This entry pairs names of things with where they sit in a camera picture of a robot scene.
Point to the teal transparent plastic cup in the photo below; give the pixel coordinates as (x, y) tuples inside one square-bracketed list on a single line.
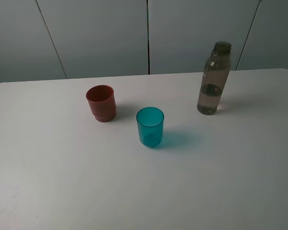
[(150, 122)]

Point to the smoky transparent water bottle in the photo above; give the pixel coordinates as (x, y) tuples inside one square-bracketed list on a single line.
[(215, 74)]

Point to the red plastic cup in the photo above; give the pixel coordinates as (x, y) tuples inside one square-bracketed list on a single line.
[(102, 102)]

